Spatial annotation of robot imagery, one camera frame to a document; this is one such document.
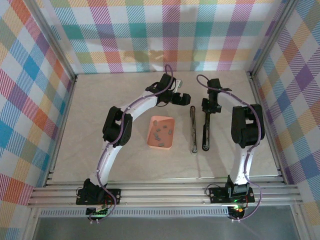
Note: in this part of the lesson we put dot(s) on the black metal stapler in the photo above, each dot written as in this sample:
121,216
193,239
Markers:
206,135

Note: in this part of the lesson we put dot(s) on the pink plastic tray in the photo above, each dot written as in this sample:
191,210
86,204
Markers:
152,143

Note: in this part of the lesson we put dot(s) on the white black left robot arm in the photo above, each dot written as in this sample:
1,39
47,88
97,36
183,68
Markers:
140,102

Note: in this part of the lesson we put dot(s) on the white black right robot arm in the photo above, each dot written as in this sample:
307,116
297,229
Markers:
247,125

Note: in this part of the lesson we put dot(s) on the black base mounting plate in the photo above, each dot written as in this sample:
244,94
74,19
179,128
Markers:
217,195
113,197

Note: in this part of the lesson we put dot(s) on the green circuit board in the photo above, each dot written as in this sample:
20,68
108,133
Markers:
97,212
237,210

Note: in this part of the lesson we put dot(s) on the grey metal panel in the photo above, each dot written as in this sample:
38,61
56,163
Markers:
162,228

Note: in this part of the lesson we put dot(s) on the aluminium side rail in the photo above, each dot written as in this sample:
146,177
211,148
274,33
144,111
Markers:
62,125
268,132

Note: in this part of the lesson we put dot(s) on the aluminium frame post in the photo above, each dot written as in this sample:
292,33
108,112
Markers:
271,37
55,37

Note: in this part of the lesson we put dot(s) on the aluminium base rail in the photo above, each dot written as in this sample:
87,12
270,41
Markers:
162,195

